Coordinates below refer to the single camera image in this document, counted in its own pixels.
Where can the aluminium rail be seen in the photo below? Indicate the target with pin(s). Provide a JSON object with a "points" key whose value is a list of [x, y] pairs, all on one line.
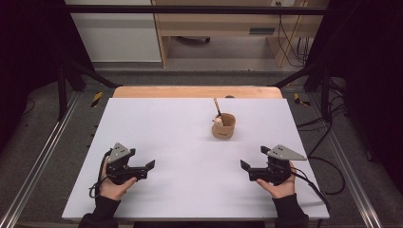
{"points": [[38, 158], [348, 171]]}

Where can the person's left hand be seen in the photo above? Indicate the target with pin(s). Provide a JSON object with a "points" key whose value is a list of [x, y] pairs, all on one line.
{"points": [[114, 191]]}

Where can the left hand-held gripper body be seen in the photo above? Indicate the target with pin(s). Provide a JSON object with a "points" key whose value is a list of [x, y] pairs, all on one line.
{"points": [[122, 171]]}

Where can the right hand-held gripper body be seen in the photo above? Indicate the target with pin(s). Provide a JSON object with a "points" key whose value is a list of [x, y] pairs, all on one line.
{"points": [[274, 169]]}

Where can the wooden stick with red tip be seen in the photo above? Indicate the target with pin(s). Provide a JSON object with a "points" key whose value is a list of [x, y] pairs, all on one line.
{"points": [[218, 109]]}

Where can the white board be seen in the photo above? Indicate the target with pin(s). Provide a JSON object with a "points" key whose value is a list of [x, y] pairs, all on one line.
{"points": [[190, 171]]}

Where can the black frame stand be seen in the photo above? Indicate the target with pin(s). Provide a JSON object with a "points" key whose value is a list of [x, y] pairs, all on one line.
{"points": [[62, 95], [324, 95]]}

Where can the round wooden brush holder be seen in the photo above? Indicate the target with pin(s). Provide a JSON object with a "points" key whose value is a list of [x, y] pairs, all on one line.
{"points": [[223, 129]]}

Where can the light wooden desk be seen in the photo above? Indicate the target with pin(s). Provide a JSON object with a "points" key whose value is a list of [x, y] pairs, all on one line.
{"points": [[218, 23]]}

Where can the person's right hand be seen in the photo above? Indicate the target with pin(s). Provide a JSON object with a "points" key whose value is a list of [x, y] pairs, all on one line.
{"points": [[280, 190]]}

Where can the yellow black tape strip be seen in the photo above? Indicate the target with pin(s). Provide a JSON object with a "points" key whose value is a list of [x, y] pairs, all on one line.
{"points": [[297, 99], [97, 99]]}

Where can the white cabinet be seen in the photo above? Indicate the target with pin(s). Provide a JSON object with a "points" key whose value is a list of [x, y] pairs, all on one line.
{"points": [[117, 34]]}

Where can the black curtain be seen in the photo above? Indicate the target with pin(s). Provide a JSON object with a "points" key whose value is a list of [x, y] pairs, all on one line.
{"points": [[370, 63], [28, 47]]}

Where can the black horizontal frame bar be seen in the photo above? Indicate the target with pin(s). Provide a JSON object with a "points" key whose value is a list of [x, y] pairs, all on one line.
{"points": [[190, 10]]}

